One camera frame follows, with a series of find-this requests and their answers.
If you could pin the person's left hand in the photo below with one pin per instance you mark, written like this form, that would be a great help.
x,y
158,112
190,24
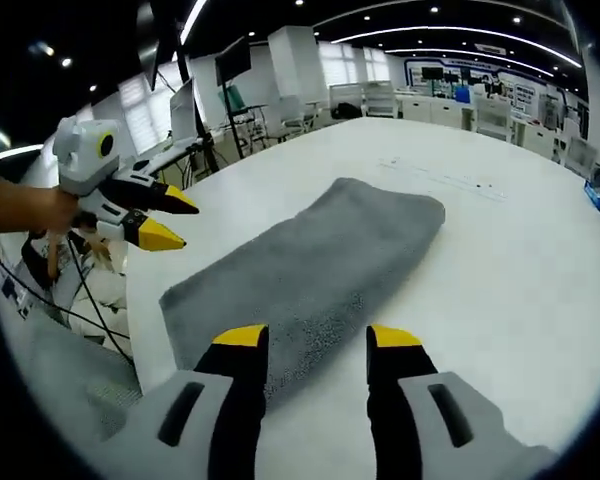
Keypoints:
x,y
60,210

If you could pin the blue box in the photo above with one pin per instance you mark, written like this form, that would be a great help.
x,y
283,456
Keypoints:
x,y
462,94

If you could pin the black bag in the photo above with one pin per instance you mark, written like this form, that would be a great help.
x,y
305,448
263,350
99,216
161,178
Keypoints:
x,y
346,111

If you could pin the white monitor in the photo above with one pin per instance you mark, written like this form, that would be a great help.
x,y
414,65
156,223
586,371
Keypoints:
x,y
182,112

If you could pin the white desk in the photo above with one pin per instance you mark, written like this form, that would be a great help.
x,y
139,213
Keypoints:
x,y
180,152

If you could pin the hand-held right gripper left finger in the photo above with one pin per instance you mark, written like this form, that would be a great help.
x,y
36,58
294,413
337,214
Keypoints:
x,y
200,430

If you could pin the grey mesh chair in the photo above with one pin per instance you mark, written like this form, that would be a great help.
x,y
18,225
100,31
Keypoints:
x,y
75,370

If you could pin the blue packet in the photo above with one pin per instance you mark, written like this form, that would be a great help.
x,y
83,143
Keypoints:
x,y
595,196

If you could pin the white office chair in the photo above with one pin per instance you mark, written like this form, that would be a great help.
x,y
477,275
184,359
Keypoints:
x,y
297,115
492,117
380,97
345,92
580,155

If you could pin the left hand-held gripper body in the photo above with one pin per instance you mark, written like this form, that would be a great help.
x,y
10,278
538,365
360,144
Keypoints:
x,y
85,160

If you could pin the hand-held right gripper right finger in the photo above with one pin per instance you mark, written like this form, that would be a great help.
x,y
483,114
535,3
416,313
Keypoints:
x,y
420,430

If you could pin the green board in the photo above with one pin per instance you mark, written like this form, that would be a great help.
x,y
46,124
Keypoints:
x,y
235,100

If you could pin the grey towel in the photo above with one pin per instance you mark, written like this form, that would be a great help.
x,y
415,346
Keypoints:
x,y
320,260

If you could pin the white socket panel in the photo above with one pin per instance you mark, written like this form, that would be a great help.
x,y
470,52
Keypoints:
x,y
445,180

